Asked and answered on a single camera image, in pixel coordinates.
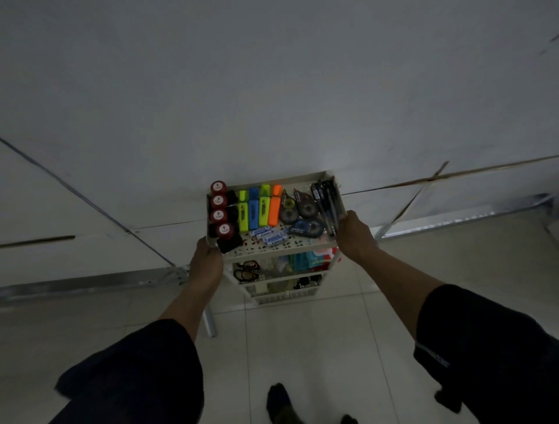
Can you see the person's right hand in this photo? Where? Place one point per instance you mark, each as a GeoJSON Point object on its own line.
{"type": "Point", "coordinates": [356, 238]}

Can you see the person's left hand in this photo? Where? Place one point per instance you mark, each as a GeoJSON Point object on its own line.
{"type": "Point", "coordinates": [206, 264]}

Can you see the person's right fingers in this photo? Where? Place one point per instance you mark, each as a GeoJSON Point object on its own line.
{"type": "Point", "coordinates": [347, 218]}

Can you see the person's left fingers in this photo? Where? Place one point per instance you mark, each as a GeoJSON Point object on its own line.
{"type": "Point", "coordinates": [206, 243]}

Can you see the white tiered storage rack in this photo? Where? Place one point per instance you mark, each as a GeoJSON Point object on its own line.
{"type": "Point", "coordinates": [284, 252]}

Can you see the person's right forearm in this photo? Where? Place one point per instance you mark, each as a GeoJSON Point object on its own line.
{"type": "Point", "coordinates": [397, 288]}

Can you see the person's left forearm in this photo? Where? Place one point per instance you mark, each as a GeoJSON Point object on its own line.
{"type": "Point", "coordinates": [192, 305]}

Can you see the red-capped black stamp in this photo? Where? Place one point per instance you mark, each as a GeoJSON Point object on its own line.
{"type": "Point", "coordinates": [219, 201]}
{"type": "Point", "coordinates": [218, 187]}
{"type": "Point", "coordinates": [225, 231]}
{"type": "Point", "coordinates": [218, 215]}

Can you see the bunch of black pens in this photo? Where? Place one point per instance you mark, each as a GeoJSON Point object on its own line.
{"type": "Point", "coordinates": [327, 205]}

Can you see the red white packet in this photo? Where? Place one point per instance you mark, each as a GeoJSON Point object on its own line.
{"type": "Point", "coordinates": [329, 254]}

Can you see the blue correction tape dispenser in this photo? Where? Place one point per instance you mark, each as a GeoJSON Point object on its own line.
{"type": "Point", "coordinates": [308, 227]}

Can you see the grey red correction tape dispenser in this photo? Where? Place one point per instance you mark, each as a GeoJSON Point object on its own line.
{"type": "Point", "coordinates": [307, 204]}

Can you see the yellow highlighter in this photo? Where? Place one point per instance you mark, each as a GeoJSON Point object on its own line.
{"type": "Point", "coordinates": [243, 214]}

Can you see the black scissors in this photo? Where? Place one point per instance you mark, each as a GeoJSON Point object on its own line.
{"type": "Point", "coordinates": [245, 271]}

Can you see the white blue-label eraser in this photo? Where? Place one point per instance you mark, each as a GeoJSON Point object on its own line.
{"type": "Point", "coordinates": [276, 240]}
{"type": "Point", "coordinates": [267, 235]}
{"type": "Point", "coordinates": [260, 230]}

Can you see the blue highlighter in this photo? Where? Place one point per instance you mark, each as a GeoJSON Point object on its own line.
{"type": "Point", "coordinates": [253, 212]}

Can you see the grey yellow correction tape dispenser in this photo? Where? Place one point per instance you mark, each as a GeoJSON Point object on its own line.
{"type": "Point", "coordinates": [288, 210]}

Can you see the teal boxes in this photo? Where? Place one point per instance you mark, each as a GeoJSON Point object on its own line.
{"type": "Point", "coordinates": [302, 261]}

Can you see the green highlighter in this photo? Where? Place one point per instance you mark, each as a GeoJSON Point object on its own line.
{"type": "Point", "coordinates": [264, 209]}

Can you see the orange highlighter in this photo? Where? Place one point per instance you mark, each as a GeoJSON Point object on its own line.
{"type": "Point", "coordinates": [274, 207]}

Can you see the small black bottles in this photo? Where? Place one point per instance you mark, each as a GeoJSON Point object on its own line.
{"type": "Point", "coordinates": [308, 282]}

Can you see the dark left sleeve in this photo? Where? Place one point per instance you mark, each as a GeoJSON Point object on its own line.
{"type": "Point", "coordinates": [139, 375]}

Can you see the dark sleeve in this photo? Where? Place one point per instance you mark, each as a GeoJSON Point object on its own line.
{"type": "Point", "coordinates": [139, 375]}
{"type": "Point", "coordinates": [489, 349]}

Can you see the person's left dark sock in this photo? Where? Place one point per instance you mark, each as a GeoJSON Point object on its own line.
{"type": "Point", "coordinates": [279, 404]}

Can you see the person's dark sock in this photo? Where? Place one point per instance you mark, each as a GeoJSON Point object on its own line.
{"type": "Point", "coordinates": [349, 420]}
{"type": "Point", "coordinates": [279, 404]}

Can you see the dark right sleeve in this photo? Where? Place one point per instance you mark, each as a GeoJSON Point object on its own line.
{"type": "Point", "coordinates": [489, 349]}

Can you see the person's right dark sock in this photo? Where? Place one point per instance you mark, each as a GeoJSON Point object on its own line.
{"type": "Point", "coordinates": [349, 420]}

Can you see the metal table frame with leg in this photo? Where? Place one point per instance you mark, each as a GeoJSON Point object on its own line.
{"type": "Point", "coordinates": [109, 281]}

